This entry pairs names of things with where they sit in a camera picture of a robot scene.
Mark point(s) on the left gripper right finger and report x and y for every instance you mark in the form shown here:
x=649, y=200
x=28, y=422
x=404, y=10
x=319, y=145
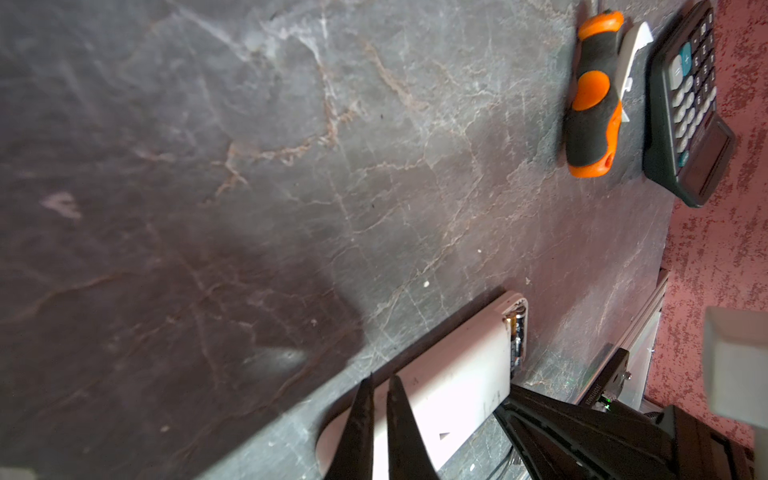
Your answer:
x=407, y=454

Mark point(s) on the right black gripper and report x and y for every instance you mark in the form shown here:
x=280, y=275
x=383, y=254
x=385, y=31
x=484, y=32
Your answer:
x=559, y=440

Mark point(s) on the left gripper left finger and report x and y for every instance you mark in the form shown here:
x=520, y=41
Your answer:
x=354, y=457

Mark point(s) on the grey white remote control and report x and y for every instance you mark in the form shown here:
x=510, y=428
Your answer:
x=452, y=388

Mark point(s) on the orange black screwdriver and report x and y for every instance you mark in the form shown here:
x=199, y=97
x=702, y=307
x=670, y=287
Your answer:
x=592, y=123

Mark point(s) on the white battery cover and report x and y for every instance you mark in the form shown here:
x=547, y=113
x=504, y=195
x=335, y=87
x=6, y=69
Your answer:
x=631, y=39

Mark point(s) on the AAA batteries in remote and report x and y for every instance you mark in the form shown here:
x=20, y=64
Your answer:
x=517, y=319

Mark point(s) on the black calculator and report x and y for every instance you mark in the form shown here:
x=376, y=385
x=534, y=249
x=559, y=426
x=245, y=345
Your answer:
x=688, y=144

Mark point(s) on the aluminium front rail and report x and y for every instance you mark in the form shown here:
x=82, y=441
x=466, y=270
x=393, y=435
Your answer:
x=621, y=369

